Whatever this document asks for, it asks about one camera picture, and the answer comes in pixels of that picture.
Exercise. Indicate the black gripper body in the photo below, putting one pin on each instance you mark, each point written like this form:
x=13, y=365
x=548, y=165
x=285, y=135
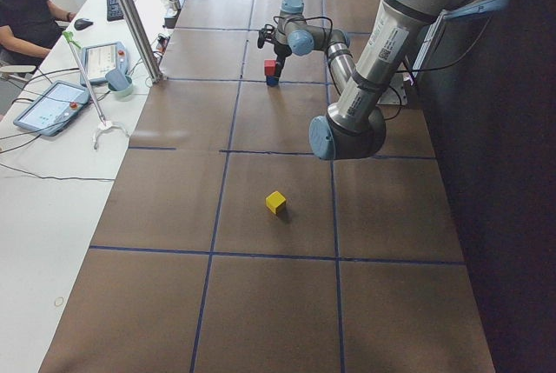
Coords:
x=280, y=52

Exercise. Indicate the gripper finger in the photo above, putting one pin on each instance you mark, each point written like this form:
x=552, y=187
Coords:
x=278, y=67

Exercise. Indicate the red block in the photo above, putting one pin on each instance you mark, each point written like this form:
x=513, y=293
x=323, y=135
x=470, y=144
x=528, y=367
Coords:
x=270, y=66

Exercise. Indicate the blue block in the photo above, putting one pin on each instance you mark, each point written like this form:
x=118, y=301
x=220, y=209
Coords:
x=272, y=81

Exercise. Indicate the yellow block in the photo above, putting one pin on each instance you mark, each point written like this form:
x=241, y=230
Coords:
x=276, y=202

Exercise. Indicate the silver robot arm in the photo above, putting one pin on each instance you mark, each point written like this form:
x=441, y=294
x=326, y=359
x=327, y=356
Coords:
x=354, y=127

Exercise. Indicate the metal cylinder weight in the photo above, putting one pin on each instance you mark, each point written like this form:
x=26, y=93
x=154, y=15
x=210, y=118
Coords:
x=174, y=5

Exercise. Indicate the black keyboard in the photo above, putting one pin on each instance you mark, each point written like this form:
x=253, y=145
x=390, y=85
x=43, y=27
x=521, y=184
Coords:
x=114, y=11

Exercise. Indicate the far teach pendant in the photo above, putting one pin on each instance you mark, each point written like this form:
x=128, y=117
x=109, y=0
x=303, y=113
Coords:
x=98, y=60

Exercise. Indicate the teach pendant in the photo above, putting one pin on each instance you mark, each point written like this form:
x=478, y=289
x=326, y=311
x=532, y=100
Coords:
x=98, y=60
x=52, y=111

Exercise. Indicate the grabber reacher stick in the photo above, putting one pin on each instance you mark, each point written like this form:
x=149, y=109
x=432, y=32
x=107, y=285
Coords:
x=105, y=124

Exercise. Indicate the black computer mouse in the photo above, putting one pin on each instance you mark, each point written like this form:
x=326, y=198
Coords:
x=82, y=23

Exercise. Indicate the near teach pendant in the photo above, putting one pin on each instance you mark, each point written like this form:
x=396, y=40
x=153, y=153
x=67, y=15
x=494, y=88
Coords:
x=52, y=111

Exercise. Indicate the seated person black shirt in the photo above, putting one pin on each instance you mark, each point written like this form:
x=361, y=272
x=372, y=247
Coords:
x=30, y=29

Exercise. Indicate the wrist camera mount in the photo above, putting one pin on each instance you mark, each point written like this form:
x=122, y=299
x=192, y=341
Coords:
x=266, y=34

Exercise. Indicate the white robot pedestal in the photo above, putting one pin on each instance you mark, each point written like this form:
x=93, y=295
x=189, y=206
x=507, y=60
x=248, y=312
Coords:
x=395, y=94

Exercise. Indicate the aluminium frame post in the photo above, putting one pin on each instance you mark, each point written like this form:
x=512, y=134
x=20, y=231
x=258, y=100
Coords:
x=139, y=35

